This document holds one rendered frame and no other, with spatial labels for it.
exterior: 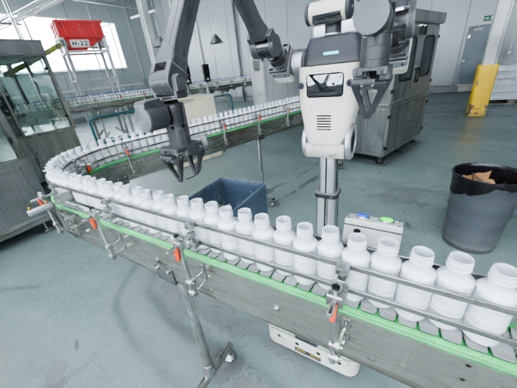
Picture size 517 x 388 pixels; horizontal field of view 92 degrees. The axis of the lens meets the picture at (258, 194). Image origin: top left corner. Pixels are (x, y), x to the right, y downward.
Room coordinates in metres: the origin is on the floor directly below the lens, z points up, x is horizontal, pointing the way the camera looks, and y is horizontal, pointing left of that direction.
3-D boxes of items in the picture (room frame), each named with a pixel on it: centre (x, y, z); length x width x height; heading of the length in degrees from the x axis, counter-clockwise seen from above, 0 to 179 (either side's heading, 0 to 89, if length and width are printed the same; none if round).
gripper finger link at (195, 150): (0.70, 0.19, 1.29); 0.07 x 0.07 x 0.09; 57
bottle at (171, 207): (0.75, 0.30, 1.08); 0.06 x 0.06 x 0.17
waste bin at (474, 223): (1.69, -1.75, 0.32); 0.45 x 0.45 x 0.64
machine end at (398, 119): (4.54, -2.15, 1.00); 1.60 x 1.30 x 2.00; 129
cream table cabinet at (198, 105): (5.01, 1.25, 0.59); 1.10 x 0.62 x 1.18; 129
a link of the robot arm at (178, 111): (0.68, 0.20, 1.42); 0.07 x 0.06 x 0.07; 147
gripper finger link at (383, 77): (0.59, -0.28, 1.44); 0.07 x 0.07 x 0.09; 57
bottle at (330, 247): (0.47, -0.15, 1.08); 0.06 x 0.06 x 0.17
